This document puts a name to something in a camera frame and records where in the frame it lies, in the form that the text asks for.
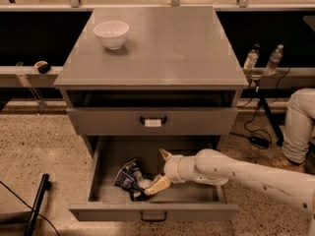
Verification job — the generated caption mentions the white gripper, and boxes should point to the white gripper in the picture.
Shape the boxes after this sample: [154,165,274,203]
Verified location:
[145,148,196,196]

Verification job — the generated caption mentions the blue chip bag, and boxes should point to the blue chip bag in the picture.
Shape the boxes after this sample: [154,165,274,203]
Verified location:
[113,159,153,202]

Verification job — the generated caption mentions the open grey bottom drawer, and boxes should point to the open grey bottom drawer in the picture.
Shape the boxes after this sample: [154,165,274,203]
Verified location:
[70,136,237,222]

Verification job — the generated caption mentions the grey drawer cabinet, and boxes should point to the grey drawer cabinet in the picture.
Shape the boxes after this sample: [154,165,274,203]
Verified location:
[54,7,247,152]

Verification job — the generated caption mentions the closed grey middle drawer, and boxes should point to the closed grey middle drawer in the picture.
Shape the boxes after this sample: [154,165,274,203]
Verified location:
[68,107,237,136]

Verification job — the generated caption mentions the tan sneaker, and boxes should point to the tan sneaker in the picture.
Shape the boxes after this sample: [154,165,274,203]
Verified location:
[272,155,305,173]

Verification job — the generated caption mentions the black stand leg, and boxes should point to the black stand leg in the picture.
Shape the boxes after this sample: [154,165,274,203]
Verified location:
[24,174,51,236]

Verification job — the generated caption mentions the person leg light trousers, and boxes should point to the person leg light trousers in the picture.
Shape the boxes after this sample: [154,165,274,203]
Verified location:
[282,88,315,164]

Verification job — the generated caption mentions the white ceramic bowl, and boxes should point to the white ceramic bowl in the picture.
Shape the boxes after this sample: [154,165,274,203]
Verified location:
[94,21,130,50]

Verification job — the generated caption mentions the clear water bottle left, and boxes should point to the clear water bottle left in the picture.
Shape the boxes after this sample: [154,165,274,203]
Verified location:
[243,44,260,70]

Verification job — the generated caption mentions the clear water bottle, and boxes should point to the clear water bottle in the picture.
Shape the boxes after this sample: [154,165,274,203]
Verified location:
[266,44,284,75]
[243,44,260,70]

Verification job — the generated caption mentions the clear water bottle right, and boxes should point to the clear water bottle right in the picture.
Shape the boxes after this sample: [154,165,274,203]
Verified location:
[266,44,284,75]

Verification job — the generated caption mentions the black yellow tape measure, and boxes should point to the black yellow tape measure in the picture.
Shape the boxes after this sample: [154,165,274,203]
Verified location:
[34,61,51,74]

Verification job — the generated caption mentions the black power adapter cable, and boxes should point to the black power adapter cable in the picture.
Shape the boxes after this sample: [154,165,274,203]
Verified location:
[228,67,291,149]

